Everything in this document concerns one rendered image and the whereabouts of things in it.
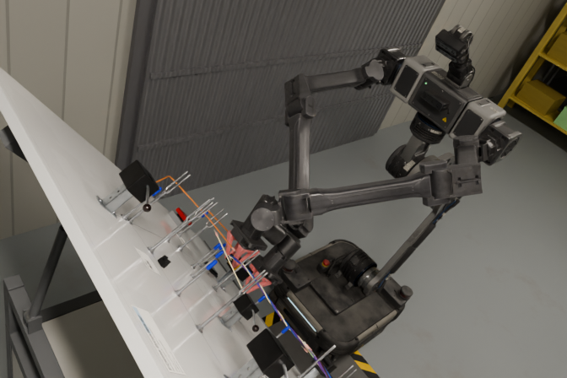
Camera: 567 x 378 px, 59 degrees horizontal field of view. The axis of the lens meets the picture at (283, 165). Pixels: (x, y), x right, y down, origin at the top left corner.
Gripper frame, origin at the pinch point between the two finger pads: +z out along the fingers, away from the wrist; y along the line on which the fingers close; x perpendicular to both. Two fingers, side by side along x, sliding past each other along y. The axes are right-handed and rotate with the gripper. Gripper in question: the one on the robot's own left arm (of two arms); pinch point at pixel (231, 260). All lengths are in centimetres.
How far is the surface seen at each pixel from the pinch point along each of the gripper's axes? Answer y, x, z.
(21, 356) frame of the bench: -19, -27, 52
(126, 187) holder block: 14, -48, -20
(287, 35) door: -143, 96, -59
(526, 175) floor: -101, 407, -79
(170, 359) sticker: 46, -53, -16
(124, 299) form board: 39, -57, -18
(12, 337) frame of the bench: -25, -29, 52
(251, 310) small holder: 25.9, -16.6, -6.5
